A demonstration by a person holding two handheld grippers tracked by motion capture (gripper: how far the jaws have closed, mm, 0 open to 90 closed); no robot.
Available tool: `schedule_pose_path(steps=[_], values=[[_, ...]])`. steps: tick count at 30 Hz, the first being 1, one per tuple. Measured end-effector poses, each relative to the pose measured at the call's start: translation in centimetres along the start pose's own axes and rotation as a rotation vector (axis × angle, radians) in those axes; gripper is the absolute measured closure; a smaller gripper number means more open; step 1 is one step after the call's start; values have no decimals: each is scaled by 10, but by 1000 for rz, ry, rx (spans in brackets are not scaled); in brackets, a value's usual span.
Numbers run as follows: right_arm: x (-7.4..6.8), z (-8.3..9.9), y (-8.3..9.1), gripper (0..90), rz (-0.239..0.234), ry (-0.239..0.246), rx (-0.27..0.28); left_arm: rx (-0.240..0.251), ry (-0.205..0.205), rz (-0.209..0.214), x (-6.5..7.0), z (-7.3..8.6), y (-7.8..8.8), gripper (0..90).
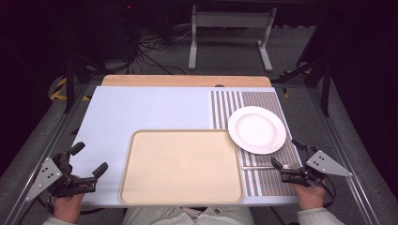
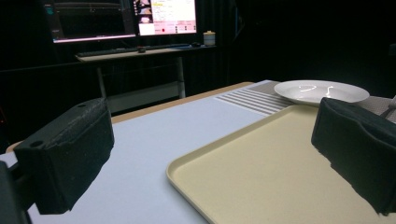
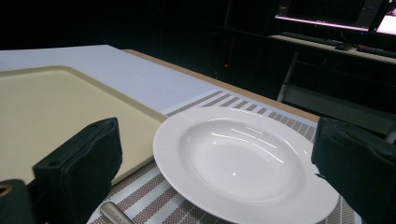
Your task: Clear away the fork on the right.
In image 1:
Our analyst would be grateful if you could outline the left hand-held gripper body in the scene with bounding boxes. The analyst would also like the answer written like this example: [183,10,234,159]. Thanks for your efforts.
[24,151,97,203]

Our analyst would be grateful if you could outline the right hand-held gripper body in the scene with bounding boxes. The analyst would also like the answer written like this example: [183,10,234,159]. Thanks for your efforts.
[281,145,354,189]

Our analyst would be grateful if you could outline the silver fork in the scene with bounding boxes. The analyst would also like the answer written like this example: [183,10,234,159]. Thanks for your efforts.
[241,163,295,172]

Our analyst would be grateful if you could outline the person's right hand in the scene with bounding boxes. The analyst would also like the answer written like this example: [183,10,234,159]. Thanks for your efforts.
[290,181,328,211]

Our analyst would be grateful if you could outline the person's left hand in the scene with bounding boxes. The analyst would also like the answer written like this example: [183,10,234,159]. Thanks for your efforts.
[51,174,90,224]

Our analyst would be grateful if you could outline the white round plate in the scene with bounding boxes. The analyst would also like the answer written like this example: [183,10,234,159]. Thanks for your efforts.
[227,105,287,156]

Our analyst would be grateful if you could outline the striped woven placemat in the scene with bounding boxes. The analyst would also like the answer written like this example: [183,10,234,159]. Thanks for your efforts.
[209,90,304,198]

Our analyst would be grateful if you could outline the yellow black floor tape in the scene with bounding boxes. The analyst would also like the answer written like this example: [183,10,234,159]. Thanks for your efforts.
[49,77,92,102]

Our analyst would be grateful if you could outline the black metal stand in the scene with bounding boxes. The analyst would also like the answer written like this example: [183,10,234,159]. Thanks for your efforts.
[64,52,95,114]
[271,55,332,117]

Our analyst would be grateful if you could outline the pale blue table mat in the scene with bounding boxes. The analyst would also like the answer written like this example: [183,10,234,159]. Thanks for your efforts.
[69,85,301,208]

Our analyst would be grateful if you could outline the beige plastic tray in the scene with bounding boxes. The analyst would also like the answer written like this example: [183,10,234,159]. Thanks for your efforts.
[118,128,245,206]

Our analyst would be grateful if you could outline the person's beige clothing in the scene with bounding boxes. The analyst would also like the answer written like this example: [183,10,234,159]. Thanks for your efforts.
[120,205,256,225]

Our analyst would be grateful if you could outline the white metal stand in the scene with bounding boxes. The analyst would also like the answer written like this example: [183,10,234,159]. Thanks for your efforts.
[187,4,278,73]

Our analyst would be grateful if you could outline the aluminium frame rail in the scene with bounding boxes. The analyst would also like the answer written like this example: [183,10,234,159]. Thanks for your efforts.
[306,87,381,225]
[1,83,93,225]

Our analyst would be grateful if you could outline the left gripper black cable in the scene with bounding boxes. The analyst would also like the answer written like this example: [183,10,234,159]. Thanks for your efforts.
[79,207,107,216]

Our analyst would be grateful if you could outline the black floor cables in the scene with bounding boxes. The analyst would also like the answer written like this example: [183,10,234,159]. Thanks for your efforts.
[130,27,191,76]

